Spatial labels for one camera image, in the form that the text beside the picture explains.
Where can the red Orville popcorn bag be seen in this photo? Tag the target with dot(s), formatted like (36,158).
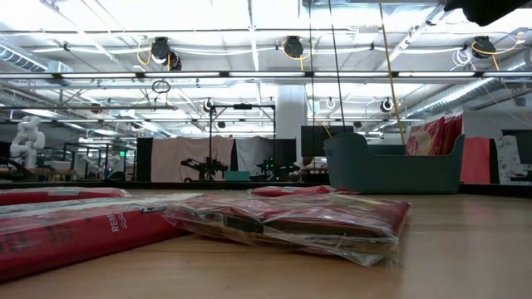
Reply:
(449,135)
(291,220)
(424,137)
(62,195)
(83,241)
(458,128)
(291,190)

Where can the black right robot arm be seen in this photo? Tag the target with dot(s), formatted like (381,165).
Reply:
(486,10)

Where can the black background robot arm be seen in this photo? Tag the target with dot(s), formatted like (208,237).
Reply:
(205,168)
(276,169)

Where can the grey hanging cloth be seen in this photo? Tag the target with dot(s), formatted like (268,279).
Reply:
(253,153)

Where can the small teal box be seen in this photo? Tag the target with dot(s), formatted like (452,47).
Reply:
(237,176)

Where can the black monitor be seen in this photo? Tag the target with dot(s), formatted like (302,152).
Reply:
(316,141)

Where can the long ceiling light bar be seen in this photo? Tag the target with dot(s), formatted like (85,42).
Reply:
(266,74)

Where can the beige hanging cloth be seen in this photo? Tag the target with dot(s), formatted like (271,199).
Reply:
(187,153)

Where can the teal plastic basket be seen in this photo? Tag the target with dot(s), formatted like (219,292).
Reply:
(374,174)

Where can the black partition panel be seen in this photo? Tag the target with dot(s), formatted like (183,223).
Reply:
(144,160)

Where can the salmon hanging cloth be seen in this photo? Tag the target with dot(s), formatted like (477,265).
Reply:
(476,160)

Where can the wooden work table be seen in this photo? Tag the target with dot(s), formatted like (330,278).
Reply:
(41,171)

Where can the white patterned cloth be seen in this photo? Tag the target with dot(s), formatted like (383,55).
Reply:
(505,158)

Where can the black background camera frame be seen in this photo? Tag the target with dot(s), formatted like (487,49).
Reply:
(99,145)
(210,133)

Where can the black aluminium table frame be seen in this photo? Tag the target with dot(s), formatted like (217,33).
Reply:
(166,185)

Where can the silver ventilation duct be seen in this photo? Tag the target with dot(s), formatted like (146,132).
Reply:
(469,89)
(21,58)

